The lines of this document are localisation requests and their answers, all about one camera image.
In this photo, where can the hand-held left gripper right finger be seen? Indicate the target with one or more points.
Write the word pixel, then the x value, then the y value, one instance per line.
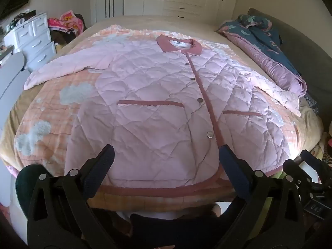
pixel 229 162

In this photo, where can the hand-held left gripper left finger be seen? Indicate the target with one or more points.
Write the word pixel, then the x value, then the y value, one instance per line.
pixel 102 160

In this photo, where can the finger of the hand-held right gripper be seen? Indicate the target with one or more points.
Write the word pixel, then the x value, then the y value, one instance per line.
pixel 297 168
pixel 310 157

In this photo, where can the pink quilted jacket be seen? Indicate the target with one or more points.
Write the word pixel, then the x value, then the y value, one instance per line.
pixel 155 96

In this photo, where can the dark brown clothes pile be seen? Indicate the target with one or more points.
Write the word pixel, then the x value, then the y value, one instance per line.
pixel 61 37

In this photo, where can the orange patterned blanket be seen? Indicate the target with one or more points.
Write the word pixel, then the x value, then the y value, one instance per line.
pixel 51 134

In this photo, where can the person's dark pants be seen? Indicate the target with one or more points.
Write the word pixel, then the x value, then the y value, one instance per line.
pixel 176 230

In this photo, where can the blue and pink folded quilt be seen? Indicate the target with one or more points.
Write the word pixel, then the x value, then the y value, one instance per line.
pixel 259 49

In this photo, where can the white desk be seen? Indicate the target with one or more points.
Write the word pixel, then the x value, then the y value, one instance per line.
pixel 10 83

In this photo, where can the white chest of drawers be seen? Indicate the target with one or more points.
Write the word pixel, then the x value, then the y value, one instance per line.
pixel 36 41

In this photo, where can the pink printed cloth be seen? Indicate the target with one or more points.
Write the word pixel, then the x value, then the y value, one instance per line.
pixel 66 22

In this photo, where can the bed with beige sheet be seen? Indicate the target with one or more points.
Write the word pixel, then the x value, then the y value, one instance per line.
pixel 145 20

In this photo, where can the white door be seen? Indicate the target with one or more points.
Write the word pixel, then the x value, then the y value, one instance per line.
pixel 109 2

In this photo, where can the heap of small items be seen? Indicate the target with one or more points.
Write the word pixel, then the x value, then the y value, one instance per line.
pixel 18 19

